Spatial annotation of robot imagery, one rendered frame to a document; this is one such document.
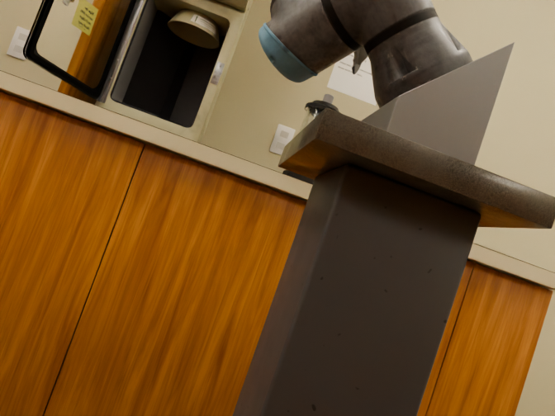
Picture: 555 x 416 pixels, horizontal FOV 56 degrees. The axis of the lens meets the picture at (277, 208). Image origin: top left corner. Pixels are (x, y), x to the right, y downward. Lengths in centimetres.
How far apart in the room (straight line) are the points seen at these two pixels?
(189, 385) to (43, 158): 66
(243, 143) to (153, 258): 84
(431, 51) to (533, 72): 168
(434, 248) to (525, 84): 175
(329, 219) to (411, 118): 17
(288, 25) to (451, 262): 44
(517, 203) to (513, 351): 87
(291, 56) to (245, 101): 121
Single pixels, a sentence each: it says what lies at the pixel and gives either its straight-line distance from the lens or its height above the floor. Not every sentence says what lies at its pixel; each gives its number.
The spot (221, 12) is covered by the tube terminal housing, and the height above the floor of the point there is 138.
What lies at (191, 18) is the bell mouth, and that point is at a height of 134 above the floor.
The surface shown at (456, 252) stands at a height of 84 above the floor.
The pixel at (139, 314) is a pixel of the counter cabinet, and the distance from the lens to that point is 133.
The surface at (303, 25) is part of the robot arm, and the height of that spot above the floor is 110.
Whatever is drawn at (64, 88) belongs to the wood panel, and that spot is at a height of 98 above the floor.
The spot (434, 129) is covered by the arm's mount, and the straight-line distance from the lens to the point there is 73.
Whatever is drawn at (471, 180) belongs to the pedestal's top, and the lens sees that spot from 68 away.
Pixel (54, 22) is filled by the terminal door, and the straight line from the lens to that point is 147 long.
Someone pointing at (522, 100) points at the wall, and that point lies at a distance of 240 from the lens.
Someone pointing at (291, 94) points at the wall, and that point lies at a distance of 208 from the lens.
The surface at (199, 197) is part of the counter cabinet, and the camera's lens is 130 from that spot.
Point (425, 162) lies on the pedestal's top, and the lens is 65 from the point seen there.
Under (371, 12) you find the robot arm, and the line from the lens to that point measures 81.
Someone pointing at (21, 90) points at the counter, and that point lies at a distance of 139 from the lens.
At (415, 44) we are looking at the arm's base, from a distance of 79.
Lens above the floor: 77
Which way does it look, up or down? 4 degrees up
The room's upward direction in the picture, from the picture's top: 19 degrees clockwise
